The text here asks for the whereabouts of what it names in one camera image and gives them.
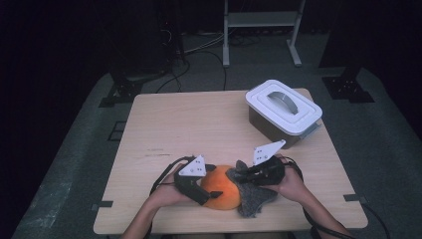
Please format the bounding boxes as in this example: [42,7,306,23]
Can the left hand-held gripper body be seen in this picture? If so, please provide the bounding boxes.
[173,154,212,206]

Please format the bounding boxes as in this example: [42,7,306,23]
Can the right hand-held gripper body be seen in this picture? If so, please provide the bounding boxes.
[253,138,287,186]

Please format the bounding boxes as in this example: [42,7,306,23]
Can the orange plush toy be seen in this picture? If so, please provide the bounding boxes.
[200,164,243,211]

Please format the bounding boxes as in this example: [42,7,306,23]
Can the grey fluffy cloth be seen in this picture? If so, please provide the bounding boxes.
[226,159,279,219]

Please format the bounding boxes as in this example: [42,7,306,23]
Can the brown transparent storage box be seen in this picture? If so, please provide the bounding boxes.
[248,108,321,149]

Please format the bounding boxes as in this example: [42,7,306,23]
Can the white lid with grey handle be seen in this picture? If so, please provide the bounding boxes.
[245,79,323,137]

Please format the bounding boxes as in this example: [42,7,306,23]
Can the person's right hand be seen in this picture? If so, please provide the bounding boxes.
[265,155,315,204]

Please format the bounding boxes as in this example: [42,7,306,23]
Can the person's left hand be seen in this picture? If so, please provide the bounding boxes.
[147,172,195,209]

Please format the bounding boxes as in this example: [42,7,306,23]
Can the black floor tape marking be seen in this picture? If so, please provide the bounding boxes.
[107,120,127,142]

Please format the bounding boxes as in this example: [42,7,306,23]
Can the black tape strip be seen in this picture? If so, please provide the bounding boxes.
[91,200,114,212]
[342,193,367,204]

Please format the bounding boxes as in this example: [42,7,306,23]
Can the black stand base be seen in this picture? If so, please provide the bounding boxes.
[321,64,376,104]
[99,71,143,109]

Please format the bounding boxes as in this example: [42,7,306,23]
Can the white metal stand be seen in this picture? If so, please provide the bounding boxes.
[222,0,307,69]

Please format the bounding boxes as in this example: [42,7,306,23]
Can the left hand-held gripper cable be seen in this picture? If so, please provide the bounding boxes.
[147,155,197,239]

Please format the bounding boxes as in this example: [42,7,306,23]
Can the hand-held gripper cable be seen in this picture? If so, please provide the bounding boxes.
[147,155,197,239]
[282,155,356,239]

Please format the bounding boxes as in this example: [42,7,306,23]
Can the right hand-held gripper cable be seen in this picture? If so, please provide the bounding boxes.
[282,155,356,239]

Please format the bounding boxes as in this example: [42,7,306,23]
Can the thin black cable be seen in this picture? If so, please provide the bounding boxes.
[361,200,392,239]

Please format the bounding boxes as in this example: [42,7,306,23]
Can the white floor cables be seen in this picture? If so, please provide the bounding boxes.
[183,31,227,55]

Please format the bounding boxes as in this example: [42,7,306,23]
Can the black floor cable bundle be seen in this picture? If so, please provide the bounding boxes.
[228,33,263,48]

